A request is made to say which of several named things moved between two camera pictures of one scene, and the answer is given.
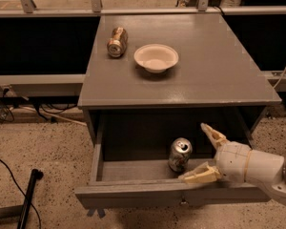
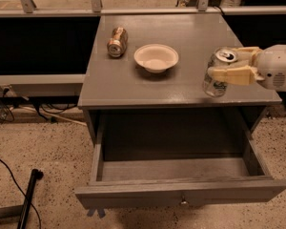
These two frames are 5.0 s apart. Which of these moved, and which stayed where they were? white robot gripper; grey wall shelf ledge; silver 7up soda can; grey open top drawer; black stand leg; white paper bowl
Moved: white robot gripper; silver 7up soda can
Stayed: white paper bowl; grey wall shelf ledge; black stand leg; grey open top drawer
